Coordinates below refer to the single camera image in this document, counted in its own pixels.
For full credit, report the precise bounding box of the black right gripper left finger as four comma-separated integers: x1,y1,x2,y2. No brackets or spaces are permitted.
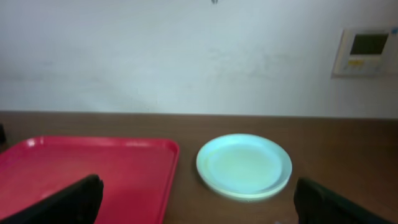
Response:
1,174,104,224

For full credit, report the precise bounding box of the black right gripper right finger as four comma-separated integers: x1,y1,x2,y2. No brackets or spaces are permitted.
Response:
294,177,392,224

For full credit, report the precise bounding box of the white plate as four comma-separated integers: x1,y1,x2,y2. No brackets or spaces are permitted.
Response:
199,174,291,202

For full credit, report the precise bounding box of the light blue plate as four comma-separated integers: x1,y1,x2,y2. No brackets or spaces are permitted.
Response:
196,134,293,194

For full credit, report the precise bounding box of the red plastic tray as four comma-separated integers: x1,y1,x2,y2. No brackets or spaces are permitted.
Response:
1,136,180,223

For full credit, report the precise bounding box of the white wall control panel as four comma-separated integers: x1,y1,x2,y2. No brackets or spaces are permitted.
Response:
332,27,397,78

